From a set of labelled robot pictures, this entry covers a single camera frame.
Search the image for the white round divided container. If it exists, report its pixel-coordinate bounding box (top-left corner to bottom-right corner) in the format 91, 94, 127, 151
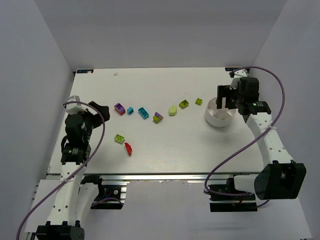
204, 97, 236, 128

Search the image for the small green square lego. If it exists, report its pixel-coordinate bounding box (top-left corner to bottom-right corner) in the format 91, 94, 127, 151
195, 98, 203, 106

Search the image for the purple and pink lego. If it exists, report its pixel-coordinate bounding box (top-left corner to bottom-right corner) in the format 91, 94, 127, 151
114, 103, 126, 115

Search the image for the green lego brick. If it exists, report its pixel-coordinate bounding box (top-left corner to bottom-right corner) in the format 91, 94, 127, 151
179, 100, 189, 109

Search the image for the small cyan lego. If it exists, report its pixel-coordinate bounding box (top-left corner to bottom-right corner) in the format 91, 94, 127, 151
127, 107, 134, 115

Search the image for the large cyan lego brick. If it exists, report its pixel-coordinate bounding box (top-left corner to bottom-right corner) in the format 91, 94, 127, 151
138, 107, 149, 120

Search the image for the purple green lego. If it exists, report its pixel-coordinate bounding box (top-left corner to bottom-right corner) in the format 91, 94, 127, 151
152, 112, 164, 124

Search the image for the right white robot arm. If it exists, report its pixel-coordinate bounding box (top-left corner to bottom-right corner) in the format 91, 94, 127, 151
216, 77, 307, 200

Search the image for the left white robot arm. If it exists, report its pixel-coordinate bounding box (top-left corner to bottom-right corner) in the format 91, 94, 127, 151
35, 100, 110, 240

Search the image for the green flat lego plate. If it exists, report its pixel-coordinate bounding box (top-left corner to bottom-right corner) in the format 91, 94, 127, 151
114, 134, 125, 144

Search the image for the right blue table label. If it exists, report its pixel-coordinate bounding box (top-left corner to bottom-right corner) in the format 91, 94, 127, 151
224, 67, 240, 72

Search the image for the blue table label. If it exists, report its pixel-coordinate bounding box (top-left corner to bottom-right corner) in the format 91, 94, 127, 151
224, 67, 240, 72
76, 69, 94, 74

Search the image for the red curved lego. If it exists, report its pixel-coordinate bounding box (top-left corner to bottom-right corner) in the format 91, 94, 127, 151
124, 142, 133, 156

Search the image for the pale green lego piece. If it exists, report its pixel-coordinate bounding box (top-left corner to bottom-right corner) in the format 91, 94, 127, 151
168, 105, 177, 117

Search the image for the left blue table label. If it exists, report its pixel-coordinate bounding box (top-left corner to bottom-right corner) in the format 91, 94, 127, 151
76, 69, 94, 74

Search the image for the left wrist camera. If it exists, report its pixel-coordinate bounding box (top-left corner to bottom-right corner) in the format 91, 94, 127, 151
65, 95, 86, 115

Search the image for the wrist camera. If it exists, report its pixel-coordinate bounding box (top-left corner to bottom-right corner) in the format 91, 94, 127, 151
229, 68, 250, 90
65, 95, 86, 115

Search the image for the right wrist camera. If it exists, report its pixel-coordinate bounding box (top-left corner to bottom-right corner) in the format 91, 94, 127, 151
229, 68, 250, 90

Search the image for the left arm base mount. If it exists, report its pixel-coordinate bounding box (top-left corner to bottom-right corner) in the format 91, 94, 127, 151
81, 175, 123, 210

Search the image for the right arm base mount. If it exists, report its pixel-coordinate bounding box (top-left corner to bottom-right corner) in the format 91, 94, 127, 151
208, 177, 258, 213

